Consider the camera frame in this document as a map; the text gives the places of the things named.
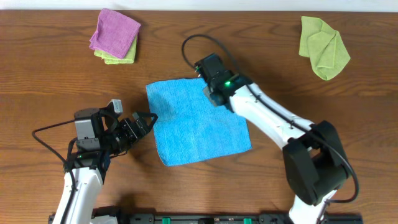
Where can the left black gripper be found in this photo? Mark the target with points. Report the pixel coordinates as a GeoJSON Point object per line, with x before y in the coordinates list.
{"type": "Point", "coordinates": [135, 136]}

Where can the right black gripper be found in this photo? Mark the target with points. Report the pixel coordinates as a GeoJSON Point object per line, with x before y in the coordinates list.
{"type": "Point", "coordinates": [208, 91]}

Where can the blue microfiber cloth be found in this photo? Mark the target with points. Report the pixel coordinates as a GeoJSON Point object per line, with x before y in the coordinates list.
{"type": "Point", "coordinates": [189, 128]}

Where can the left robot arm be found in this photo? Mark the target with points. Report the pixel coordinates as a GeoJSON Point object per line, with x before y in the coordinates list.
{"type": "Point", "coordinates": [101, 136]}

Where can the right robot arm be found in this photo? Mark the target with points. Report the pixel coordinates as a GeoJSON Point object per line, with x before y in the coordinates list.
{"type": "Point", "coordinates": [314, 158]}

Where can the light green folded cloth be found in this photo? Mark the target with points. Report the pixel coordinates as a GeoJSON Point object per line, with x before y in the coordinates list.
{"type": "Point", "coordinates": [111, 60]}

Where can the purple folded cloth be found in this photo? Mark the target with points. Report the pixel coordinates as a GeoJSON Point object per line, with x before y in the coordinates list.
{"type": "Point", "coordinates": [114, 33]}

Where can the olive green crumpled cloth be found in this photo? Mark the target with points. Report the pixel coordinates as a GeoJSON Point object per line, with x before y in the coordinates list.
{"type": "Point", "coordinates": [324, 47]}

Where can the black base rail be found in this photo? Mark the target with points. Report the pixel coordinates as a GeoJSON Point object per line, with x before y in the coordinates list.
{"type": "Point", "coordinates": [186, 219]}

